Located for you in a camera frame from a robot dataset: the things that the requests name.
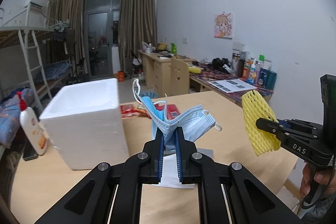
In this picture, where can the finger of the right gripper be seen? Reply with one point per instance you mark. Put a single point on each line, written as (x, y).
(272, 127)

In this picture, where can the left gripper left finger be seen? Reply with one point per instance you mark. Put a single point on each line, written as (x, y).
(111, 193)

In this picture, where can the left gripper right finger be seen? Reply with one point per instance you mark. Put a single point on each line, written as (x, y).
(227, 193)

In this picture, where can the yellow foam fruit net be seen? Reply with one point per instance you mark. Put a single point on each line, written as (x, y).
(257, 114)

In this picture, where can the blue face masks bundle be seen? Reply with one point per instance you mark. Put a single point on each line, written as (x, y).
(195, 121)

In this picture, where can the white paper sheet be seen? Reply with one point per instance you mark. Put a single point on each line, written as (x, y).
(232, 86)

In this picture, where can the black smartphone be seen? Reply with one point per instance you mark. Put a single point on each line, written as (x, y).
(29, 152)

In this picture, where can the white styrofoam box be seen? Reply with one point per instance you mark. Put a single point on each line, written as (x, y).
(84, 124)

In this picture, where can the black headphones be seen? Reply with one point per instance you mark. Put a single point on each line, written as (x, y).
(222, 65)

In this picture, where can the patterned desk cloth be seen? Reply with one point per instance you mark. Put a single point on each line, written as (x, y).
(207, 73)

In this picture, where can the orange snack packet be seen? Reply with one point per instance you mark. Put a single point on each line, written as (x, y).
(130, 110)

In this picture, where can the red snack packet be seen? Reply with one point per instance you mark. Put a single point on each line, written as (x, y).
(172, 110)

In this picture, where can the white lotion pump bottle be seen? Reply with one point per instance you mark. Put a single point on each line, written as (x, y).
(30, 125)

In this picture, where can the wooden smiley chair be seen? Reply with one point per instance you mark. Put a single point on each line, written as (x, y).
(180, 79)

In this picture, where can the blue plaid quilt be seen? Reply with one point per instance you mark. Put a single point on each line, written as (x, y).
(10, 112)

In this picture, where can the light wooden desk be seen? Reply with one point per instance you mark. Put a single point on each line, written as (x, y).
(157, 72)

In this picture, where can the metal bunk bed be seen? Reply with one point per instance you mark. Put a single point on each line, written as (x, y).
(41, 77)

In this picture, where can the brown right curtain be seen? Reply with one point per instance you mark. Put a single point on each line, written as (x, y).
(137, 24)

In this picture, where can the brown curtain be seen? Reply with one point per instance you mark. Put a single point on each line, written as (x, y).
(137, 24)
(70, 13)

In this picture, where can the brown left curtain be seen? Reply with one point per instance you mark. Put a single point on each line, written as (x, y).
(70, 13)

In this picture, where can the glass balcony door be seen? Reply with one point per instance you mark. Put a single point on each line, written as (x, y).
(101, 19)

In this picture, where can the white air conditioner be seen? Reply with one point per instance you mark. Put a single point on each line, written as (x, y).
(32, 3)

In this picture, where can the anime girl wall poster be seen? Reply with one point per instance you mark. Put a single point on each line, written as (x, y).
(223, 27)

